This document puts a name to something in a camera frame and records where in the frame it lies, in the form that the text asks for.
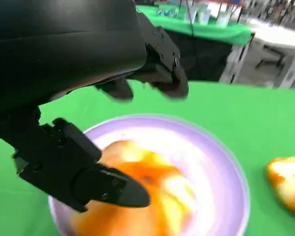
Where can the black drape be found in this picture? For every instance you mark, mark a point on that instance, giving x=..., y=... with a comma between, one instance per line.
x=201, y=59

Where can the green cloth on workshop table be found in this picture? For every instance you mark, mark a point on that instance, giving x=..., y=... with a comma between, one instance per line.
x=211, y=32

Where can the black chair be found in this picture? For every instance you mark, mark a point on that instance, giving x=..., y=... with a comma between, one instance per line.
x=271, y=55

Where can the clear plastic container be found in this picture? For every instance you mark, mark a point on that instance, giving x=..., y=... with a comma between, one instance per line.
x=223, y=18
x=197, y=13

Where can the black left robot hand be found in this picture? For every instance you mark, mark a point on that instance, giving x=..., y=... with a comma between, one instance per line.
x=64, y=49

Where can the white workshop table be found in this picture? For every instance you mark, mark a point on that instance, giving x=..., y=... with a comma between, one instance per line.
x=277, y=37

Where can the lilac plate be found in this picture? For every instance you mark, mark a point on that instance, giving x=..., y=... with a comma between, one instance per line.
x=211, y=159

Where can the orange and white bread roll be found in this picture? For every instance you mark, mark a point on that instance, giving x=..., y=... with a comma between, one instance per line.
x=167, y=191
x=288, y=182

